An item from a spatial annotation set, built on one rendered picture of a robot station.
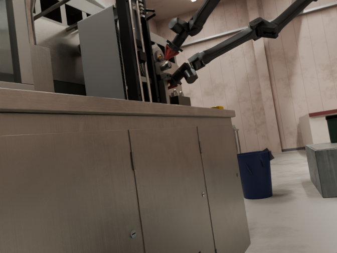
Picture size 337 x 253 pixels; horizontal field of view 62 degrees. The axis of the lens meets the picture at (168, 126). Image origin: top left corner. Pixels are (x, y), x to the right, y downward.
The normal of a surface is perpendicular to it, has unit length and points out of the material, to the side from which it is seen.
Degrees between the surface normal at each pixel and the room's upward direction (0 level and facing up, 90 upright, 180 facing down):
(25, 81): 90
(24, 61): 90
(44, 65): 90
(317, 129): 90
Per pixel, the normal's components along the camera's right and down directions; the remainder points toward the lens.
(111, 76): -0.51, 0.02
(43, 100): 0.85, -0.15
